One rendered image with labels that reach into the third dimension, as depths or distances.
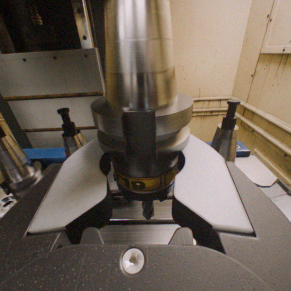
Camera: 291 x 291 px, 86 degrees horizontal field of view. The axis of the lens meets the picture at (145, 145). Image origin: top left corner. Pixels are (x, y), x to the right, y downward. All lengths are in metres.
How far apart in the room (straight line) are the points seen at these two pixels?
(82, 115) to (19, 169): 0.56
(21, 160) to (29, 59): 0.61
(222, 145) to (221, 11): 1.02
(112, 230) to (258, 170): 0.45
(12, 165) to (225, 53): 1.16
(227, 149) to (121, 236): 0.43
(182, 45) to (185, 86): 0.24
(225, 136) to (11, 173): 0.32
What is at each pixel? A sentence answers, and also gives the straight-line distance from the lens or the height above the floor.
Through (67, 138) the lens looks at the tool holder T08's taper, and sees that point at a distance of 0.24.
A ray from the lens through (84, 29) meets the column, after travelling 0.77.
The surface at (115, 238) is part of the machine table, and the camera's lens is 0.57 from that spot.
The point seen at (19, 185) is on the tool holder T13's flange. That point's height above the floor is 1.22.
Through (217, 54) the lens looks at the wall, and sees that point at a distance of 1.19.
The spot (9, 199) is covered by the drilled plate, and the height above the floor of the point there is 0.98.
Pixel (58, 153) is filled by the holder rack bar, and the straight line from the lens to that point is 0.35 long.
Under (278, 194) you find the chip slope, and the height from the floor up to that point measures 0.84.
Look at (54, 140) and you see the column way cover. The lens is 0.98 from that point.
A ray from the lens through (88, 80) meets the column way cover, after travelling 0.77.
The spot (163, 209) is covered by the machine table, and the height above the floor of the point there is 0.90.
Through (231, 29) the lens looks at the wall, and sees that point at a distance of 1.22.
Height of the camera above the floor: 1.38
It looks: 31 degrees down
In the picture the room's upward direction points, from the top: 4 degrees counter-clockwise
